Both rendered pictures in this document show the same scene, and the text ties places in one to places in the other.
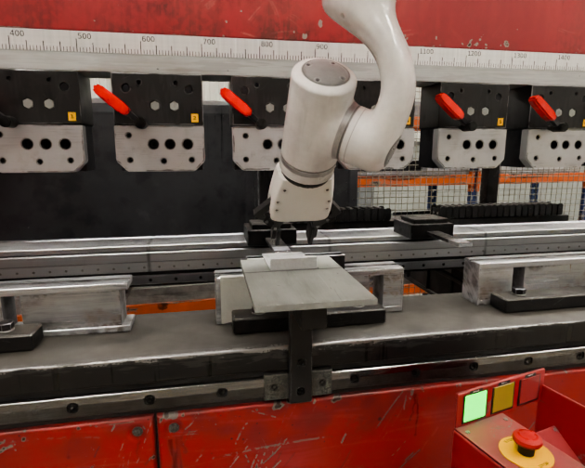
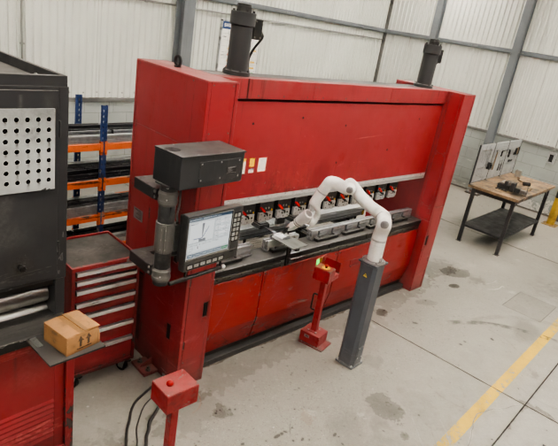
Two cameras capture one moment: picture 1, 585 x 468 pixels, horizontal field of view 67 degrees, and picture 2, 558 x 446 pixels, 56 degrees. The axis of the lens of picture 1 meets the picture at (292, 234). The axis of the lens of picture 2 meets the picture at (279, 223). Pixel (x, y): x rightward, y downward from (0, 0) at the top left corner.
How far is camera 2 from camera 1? 3.87 m
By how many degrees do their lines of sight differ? 36
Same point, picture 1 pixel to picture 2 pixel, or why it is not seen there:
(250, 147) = (279, 213)
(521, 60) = not seen: hidden behind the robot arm
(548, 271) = (324, 231)
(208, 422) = (271, 272)
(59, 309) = (241, 251)
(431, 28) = (311, 185)
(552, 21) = not seen: hidden behind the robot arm
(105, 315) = (247, 251)
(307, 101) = (306, 218)
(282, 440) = (281, 273)
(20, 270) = not seen: hidden behind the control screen
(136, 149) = (261, 217)
